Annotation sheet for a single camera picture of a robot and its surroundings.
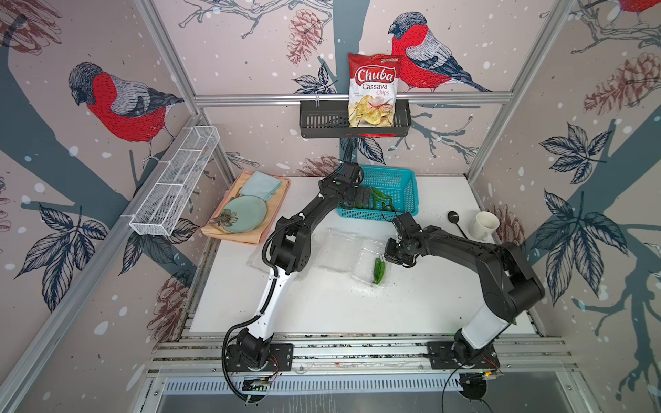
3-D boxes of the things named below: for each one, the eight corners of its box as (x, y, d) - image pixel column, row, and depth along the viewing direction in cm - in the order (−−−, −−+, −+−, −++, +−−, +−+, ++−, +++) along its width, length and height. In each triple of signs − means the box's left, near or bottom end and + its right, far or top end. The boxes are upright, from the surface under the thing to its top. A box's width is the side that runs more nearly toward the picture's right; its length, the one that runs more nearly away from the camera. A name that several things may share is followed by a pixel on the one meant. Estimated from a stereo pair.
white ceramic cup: (480, 244, 98) (490, 233, 92) (463, 230, 102) (471, 218, 96) (494, 233, 101) (504, 222, 95) (476, 219, 105) (485, 208, 99)
